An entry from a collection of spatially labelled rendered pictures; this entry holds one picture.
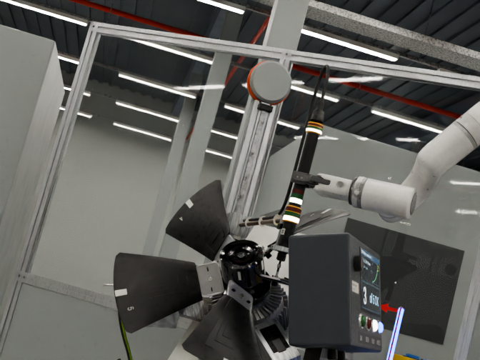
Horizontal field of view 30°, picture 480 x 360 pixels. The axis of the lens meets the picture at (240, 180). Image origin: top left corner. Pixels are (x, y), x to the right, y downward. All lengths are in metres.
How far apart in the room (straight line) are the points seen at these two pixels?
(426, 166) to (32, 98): 2.31
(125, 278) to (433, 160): 0.88
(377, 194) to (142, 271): 0.67
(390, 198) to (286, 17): 4.74
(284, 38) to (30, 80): 3.10
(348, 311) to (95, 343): 2.03
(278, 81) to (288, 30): 3.78
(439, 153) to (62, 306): 1.72
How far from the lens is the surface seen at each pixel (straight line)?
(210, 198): 2.65
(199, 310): 2.61
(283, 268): 2.78
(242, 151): 3.14
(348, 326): 1.52
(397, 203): 2.35
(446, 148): 2.38
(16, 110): 4.24
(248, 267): 2.38
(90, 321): 3.46
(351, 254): 1.53
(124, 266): 2.48
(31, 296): 3.61
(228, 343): 2.27
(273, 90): 3.19
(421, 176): 2.43
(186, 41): 3.55
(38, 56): 4.28
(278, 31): 6.96
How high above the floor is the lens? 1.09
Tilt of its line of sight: 8 degrees up
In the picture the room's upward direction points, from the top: 15 degrees clockwise
